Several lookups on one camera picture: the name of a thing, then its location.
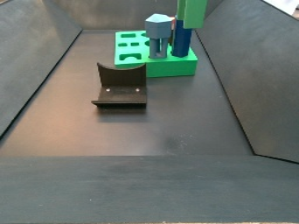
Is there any light blue pentagon block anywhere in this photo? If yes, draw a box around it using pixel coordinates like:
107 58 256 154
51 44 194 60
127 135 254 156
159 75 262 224
145 14 173 59

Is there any red rounded block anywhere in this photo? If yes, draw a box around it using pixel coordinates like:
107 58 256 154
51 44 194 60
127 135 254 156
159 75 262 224
171 17 175 30

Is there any black curved holder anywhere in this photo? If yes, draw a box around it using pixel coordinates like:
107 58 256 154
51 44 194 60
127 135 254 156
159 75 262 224
91 63 147 107

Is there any green shape sorter board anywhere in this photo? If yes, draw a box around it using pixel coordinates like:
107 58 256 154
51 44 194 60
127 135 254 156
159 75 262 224
115 31 198 78

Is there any dark blue hexagonal block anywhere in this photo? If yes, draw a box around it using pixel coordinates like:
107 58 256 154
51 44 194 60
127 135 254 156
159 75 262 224
173 19 193 58

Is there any green arch block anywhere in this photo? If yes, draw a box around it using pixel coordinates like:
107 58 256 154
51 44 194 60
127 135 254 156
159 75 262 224
177 0 209 29

